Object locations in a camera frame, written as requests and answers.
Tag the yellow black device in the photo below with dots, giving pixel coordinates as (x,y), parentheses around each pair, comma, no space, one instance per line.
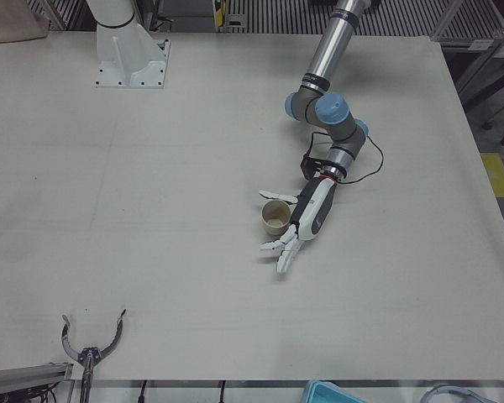
(219,10)

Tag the beige cloth bag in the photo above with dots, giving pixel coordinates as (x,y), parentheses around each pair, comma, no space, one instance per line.
(8,21)

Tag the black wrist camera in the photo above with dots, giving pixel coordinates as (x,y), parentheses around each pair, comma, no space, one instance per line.
(307,165)

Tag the aluminium extrusion beam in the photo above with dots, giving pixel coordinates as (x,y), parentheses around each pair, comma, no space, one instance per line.
(25,371)

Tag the beige paper cup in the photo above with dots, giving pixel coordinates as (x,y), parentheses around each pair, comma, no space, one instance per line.
(271,228)

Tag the grey curved plastic object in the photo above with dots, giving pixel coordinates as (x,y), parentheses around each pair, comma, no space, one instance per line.
(449,387)

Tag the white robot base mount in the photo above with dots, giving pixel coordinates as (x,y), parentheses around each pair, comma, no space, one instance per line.
(147,71)

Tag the teal plastic bin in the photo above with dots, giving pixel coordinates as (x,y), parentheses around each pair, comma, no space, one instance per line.
(327,394)

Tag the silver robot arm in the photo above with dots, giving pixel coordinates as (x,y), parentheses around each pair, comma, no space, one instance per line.
(336,38)

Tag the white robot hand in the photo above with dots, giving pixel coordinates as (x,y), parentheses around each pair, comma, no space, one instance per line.
(315,210)

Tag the grey ribbed panel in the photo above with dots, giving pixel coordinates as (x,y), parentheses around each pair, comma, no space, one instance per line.
(277,17)

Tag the aluminium frame struts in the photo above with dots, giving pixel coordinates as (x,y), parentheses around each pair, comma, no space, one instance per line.
(458,42)

